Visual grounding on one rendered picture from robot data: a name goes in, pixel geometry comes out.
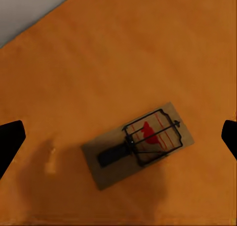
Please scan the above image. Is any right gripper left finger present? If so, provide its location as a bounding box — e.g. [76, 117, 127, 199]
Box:
[0, 120, 26, 180]

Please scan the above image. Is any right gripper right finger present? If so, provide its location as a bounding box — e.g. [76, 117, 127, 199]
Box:
[221, 120, 237, 160]

